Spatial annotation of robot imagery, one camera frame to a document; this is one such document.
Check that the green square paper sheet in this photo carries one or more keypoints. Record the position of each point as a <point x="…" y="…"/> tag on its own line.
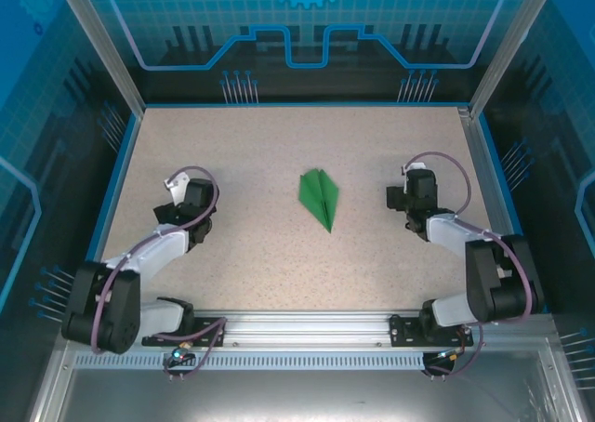
<point x="321" y="194"/>

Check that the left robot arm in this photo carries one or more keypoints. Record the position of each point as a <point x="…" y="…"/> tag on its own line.
<point x="107" y="310"/>

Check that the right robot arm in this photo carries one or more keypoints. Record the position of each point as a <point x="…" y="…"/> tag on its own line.
<point x="497" y="282"/>

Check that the blue table edge trim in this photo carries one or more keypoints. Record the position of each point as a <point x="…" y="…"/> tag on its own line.
<point x="117" y="185"/>
<point x="499" y="175"/>

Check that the aluminium side rail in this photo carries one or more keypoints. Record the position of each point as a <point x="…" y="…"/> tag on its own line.
<point x="483" y="171"/>

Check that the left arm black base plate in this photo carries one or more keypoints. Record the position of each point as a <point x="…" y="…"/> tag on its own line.
<point x="209" y="331"/>

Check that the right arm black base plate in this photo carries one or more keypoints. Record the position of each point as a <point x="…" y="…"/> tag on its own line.
<point x="404" y="333"/>

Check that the aluminium mounting rail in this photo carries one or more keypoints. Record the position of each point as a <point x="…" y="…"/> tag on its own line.
<point x="302" y="329"/>

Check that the aluminium frame post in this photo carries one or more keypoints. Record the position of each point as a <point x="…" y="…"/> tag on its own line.
<point x="100" y="45"/>
<point x="511" y="45"/>

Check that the aluminium tray frame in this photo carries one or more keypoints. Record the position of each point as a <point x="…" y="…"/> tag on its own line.
<point x="297" y="394"/>

